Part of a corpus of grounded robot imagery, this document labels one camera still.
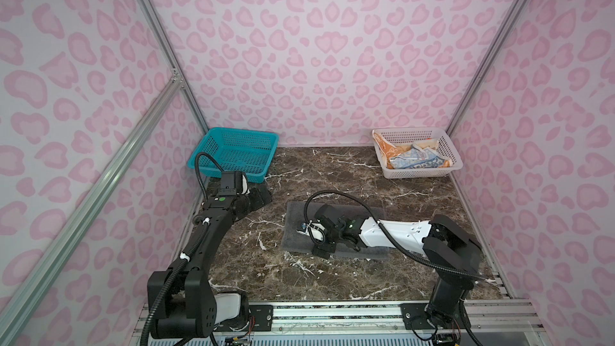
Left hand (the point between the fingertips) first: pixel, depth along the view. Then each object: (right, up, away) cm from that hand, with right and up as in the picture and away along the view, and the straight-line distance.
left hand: (263, 195), depth 85 cm
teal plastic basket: (-21, +18, +33) cm, 43 cm away
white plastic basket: (+57, +24, +22) cm, 65 cm away
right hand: (+19, -14, +1) cm, 24 cm away
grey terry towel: (+10, -9, +7) cm, 16 cm away
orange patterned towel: (+53, +18, +27) cm, 62 cm away
